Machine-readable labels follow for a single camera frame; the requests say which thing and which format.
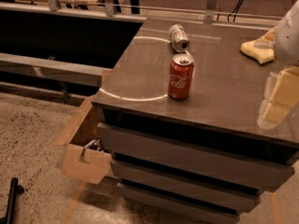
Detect silver 7up can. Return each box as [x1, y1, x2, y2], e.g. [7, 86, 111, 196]
[169, 24, 190, 52]

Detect metal railing frame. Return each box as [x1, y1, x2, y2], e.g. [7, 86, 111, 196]
[8, 0, 280, 24]

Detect open cardboard box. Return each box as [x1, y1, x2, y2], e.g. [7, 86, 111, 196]
[53, 96, 111, 184]

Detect grey drawer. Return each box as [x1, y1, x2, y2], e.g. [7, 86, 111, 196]
[111, 160, 261, 214]
[117, 183, 239, 224]
[98, 123, 294, 190]

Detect red coca-cola can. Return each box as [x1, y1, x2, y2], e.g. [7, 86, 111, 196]
[168, 53, 194, 100]

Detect grey drawer cabinet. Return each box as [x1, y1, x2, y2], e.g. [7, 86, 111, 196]
[91, 17, 299, 224]

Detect middle grey drawer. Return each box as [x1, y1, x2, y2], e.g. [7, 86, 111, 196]
[111, 160, 261, 214]

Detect yellow sponge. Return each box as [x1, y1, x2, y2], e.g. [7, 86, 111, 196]
[240, 40, 275, 65]

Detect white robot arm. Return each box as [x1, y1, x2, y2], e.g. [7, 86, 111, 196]
[254, 1, 299, 129]

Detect black metal leg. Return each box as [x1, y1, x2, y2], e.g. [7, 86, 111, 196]
[0, 177, 24, 224]

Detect bottom grey drawer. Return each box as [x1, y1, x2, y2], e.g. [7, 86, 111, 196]
[117, 183, 239, 224]

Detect black hanging cables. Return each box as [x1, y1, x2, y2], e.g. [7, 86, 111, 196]
[226, 0, 254, 23]

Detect top grey drawer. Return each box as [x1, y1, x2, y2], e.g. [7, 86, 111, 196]
[98, 123, 294, 190]

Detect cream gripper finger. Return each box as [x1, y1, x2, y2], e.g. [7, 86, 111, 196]
[254, 26, 277, 49]
[257, 66, 299, 130]

